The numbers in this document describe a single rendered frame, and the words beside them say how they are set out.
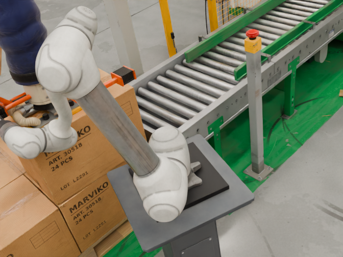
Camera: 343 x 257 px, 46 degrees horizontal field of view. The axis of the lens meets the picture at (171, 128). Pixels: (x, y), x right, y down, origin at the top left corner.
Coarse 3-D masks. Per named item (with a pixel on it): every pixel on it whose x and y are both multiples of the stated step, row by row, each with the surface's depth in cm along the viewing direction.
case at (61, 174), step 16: (128, 96) 209; (48, 112) 202; (80, 112) 198; (128, 112) 213; (80, 128) 197; (96, 128) 204; (80, 144) 201; (96, 144) 208; (32, 160) 192; (48, 160) 192; (64, 160) 198; (80, 160) 205; (96, 160) 212; (112, 160) 219; (32, 176) 222; (48, 176) 196; (64, 176) 202; (80, 176) 209; (96, 176) 216; (48, 192) 205; (64, 192) 206
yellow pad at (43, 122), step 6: (72, 102) 198; (72, 108) 197; (78, 108) 198; (48, 114) 196; (72, 114) 196; (42, 120) 193; (48, 120) 192; (24, 126) 192; (30, 126) 191; (36, 126) 189; (42, 126) 189
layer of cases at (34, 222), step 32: (0, 160) 245; (0, 192) 223; (32, 192) 219; (96, 192) 222; (0, 224) 204; (32, 224) 200; (64, 224) 214; (96, 224) 231; (0, 256) 193; (32, 256) 206; (64, 256) 222
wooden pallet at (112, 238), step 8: (120, 224) 245; (128, 224) 258; (112, 232) 255; (120, 232) 254; (128, 232) 253; (104, 240) 251; (112, 240) 250; (120, 240) 251; (88, 248) 233; (96, 248) 247; (104, 248) 246; (80, 256) 231; (88, 256) 236; (96, 256) 241
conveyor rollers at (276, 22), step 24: (288, 0) 359; (312, 0) 352; (264, 24) 334; (288, 24) 328; (216, 48) 311; (240, 48) 305; (168, 72) 294; (192, 72) 288; (216, 72) 283; (168, 96) 275; (192, 96) 270; (216, 96) 267
